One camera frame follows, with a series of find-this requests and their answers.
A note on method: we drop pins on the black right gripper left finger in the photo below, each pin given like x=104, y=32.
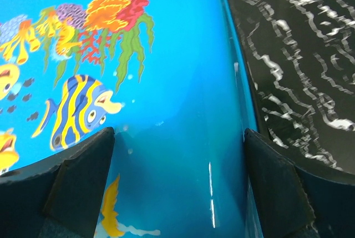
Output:
x=61, y=195

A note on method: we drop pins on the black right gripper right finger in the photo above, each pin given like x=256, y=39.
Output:
x=296, y=196

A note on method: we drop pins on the blue suitcase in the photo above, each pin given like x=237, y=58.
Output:
x=167, y=76

